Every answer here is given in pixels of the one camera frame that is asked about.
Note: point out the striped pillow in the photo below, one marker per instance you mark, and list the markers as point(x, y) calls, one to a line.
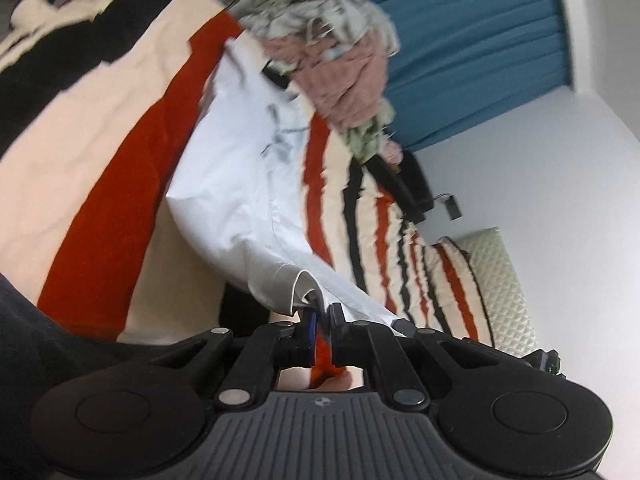
point(459, 305)

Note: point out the grey white clothes pile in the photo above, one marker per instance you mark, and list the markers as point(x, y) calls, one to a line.
point(346, 20)

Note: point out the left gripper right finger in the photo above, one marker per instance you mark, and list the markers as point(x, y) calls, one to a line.
point(339, 336)

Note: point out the black wall socket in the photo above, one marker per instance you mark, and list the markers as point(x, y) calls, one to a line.
point(451, 205)

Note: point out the right blue curtain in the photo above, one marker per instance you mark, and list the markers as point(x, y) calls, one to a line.
point(462, 62)

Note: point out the black armchair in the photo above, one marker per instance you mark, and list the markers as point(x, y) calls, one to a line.
point(406, 183)

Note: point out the pink small garment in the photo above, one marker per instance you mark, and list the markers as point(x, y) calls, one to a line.
point(391, 152)

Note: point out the white t-shirt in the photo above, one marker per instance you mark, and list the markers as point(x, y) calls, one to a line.
point(235, 196)

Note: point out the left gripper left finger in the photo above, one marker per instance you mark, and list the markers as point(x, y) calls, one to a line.
point(307, 335)

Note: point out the green patterned blanket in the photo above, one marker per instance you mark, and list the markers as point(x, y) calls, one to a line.
point(364, 140)

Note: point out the cream quilted headboard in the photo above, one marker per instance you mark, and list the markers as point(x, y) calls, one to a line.
point(501, 290)

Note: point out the striped fleece blanket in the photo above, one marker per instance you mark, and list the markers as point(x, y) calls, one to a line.
point(98, 101)

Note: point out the pink fluffy blanket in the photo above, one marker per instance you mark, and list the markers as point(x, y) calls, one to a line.
point(344, 83)

